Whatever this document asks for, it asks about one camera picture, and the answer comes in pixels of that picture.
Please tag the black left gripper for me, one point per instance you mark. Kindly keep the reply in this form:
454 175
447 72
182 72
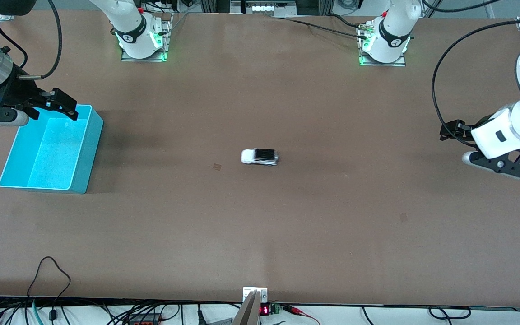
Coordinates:
459 130

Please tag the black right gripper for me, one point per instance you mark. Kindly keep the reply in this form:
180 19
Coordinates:
21 91

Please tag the white jeep toy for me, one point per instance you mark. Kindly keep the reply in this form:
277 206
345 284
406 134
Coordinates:
260 157

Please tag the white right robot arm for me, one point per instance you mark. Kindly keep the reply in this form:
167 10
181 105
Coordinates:
133 31

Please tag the turquoise plastic bin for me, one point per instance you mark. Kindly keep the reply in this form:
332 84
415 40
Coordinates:
52 153

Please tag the orange connector block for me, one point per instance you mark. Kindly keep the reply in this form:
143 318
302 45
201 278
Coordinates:
145 321

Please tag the red clip leads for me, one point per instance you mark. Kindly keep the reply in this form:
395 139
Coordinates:
298 310

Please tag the green terminal block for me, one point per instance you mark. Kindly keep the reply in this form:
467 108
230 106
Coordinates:
275 308

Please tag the red digit display module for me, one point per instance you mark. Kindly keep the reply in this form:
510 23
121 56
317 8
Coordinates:
264 310

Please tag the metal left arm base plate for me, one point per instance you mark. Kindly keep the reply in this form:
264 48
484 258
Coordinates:
382 64

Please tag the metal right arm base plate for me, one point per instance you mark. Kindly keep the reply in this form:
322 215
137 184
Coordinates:
142 59

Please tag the aluminium frame with equipment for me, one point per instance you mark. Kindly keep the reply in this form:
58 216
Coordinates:
260 6

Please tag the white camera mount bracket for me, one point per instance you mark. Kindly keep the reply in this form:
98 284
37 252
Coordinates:
247 291

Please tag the grey camera mount pole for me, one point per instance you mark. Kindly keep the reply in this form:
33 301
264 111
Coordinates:
247 313

